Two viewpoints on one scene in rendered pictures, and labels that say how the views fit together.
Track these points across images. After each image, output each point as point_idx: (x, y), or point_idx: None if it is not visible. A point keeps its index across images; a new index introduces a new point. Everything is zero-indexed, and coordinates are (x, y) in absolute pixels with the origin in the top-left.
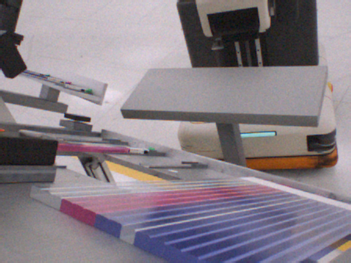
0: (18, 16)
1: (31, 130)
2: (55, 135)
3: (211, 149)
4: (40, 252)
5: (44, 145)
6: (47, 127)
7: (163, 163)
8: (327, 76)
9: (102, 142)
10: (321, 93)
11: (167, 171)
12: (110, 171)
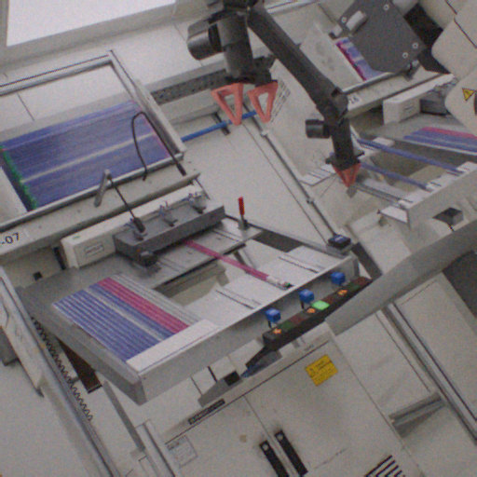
0: (341, 146)
1: (300, 243)
2: (299, 252)
3: None
4: (78, 282)
5: (141, 259)
6: (308, 244)
7: (237, 293)
8: (404, 275)
9: (303, 266)
10: (355, 295)
11: (214, 296)
12: None
